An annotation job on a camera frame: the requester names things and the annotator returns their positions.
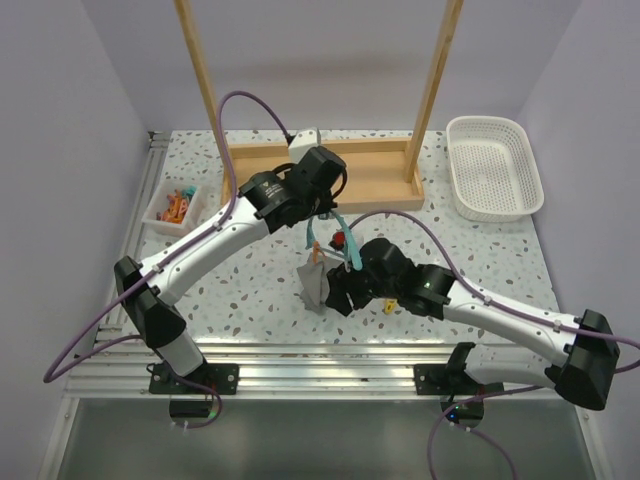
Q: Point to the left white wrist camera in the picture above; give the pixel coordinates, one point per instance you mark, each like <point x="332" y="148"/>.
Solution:
<point x="299" y="143"/>

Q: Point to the teal clothes hanger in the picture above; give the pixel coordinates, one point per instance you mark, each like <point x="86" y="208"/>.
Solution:
<point x="352" y="253"/>

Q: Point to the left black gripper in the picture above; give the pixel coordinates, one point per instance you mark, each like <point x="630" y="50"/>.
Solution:
<point x="327" y="204"/>

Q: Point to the aluminium mounting rail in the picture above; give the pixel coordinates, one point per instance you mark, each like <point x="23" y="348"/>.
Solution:
<point x="272" y="371"/>

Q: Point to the white plastic basket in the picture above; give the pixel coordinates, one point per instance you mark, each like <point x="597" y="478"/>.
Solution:
<point x="494" y="175"/>

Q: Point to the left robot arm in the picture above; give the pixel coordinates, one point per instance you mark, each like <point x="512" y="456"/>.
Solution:
<point x="200" y="250"/>

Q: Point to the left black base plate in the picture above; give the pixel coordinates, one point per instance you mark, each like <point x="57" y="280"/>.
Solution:
<point x="223" y="378"/>

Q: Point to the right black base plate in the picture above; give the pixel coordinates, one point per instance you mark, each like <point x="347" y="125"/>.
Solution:
<point x="435" y="379"/>

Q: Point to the wooden hanging rack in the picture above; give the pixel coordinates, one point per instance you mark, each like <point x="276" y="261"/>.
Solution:
<point x="381" y="172"/>

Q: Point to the grey underwear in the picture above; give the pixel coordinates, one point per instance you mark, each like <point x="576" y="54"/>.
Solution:
<point x="315" y="286"/>

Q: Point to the orange clothespin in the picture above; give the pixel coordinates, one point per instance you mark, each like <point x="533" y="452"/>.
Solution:
<point x="317" y="254"/>

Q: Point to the yellow clothespin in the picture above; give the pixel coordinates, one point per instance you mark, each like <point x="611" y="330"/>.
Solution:
<point x="390" y="305"/>

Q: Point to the white clothespin box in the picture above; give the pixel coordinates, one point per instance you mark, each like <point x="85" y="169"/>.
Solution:
<point x="159" y="203"/>

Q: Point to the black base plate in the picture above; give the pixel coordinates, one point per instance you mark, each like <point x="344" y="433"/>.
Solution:
<point x="435" y="379"/>
<point x="223" y="378"/>

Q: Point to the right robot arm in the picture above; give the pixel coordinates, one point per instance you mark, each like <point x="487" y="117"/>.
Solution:
<point x="574" y="356"/>

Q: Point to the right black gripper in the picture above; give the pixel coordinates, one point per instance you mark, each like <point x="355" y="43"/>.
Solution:
<point x="341" y="283"/>

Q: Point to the pile of clothespins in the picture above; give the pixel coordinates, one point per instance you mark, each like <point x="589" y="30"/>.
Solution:
<point x="178" y="204"/>

